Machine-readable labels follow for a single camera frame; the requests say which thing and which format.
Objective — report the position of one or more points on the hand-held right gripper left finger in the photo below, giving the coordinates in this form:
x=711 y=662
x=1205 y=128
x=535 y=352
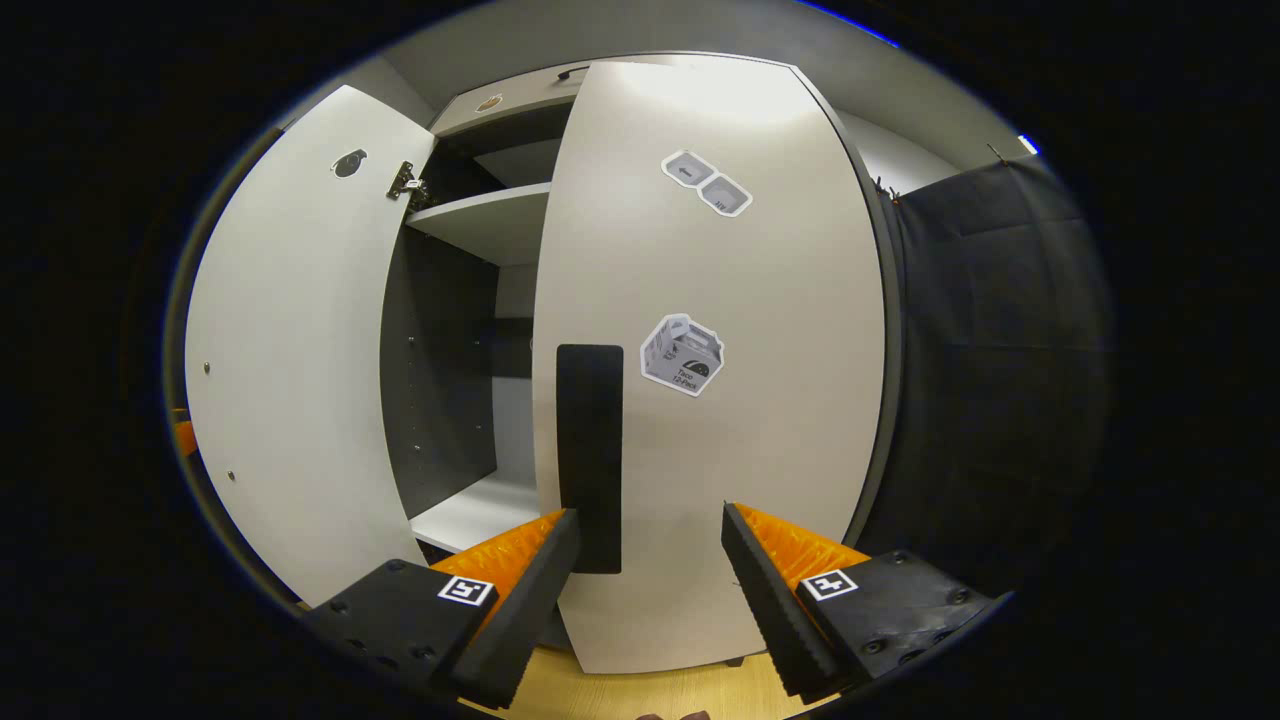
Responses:
x=520 y=600

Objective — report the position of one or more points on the black backdrop cloth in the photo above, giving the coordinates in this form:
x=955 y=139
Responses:
x=1000 y=380

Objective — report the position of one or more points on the small ceiling light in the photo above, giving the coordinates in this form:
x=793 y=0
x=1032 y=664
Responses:
x=1028 y=145

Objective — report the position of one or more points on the metal door hinge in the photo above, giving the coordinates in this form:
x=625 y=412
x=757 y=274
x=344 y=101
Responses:
x=405 y=185

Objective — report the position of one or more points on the white cabinet shelf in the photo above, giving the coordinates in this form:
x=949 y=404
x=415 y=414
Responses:
x=490 y=225
x=480 y=515

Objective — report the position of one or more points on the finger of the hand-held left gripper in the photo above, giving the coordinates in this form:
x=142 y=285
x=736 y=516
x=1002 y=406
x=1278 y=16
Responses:
x=185 y=435

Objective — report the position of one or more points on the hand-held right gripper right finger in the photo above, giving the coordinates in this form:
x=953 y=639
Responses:
x=770 y=610

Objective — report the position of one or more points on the white cabinet door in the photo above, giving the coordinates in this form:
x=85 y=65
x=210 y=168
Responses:
x=300 y=350
x=780 y=400

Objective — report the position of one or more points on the beige cabinet drawer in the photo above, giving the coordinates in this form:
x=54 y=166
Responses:
x=530 y=100

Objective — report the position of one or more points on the grey white cabinet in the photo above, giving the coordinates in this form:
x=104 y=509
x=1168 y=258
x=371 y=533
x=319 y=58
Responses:
x=440 y=380

